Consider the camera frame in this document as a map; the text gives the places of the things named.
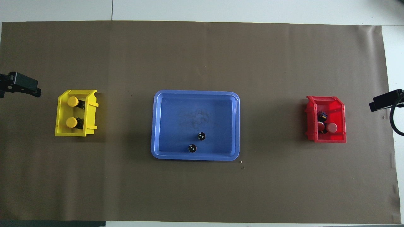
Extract red plastic bin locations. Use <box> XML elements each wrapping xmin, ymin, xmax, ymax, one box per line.
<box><xmin>305</xmin><ymin>96</ymin><xmax>347</xmax><ymax>143</ymax></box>

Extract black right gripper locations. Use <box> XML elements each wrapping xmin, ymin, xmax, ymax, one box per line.
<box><xmin>369</xmin><ymin>89</ymin><xmax>404</xmax><ymax>112</ymax></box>

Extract yellow push button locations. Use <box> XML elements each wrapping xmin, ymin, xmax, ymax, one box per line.
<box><xmin>67</xmin><ymin>96</ymin><xmax>86</xmax><ymax>110</ymax></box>
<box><xmin>66</xmin><ymin>117</ymin><xmax>84</xmax><ymax>129</ymax></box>

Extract brown paper table mat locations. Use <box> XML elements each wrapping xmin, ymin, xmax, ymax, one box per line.
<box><xmin>0</xmin><ymin>20</ymin><xmax>401</xmax><ymax>225</ymax></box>

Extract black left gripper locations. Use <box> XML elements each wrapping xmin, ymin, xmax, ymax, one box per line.
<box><xmin>0</xmin><ymin>72</ymin><xmax>42</xmax><ymax>98</ymax></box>

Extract blue plastic tray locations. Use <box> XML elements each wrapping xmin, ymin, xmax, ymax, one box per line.
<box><xmin>151</xmin><ymin>90</ymin><xmax>240</xmax><ymax>161</ymax></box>

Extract yellow plastic bin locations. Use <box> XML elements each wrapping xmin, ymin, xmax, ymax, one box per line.
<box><xmin>55</xmin><ymin>90</ymin><xmax>99</xmax><ymax>137</ymax></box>

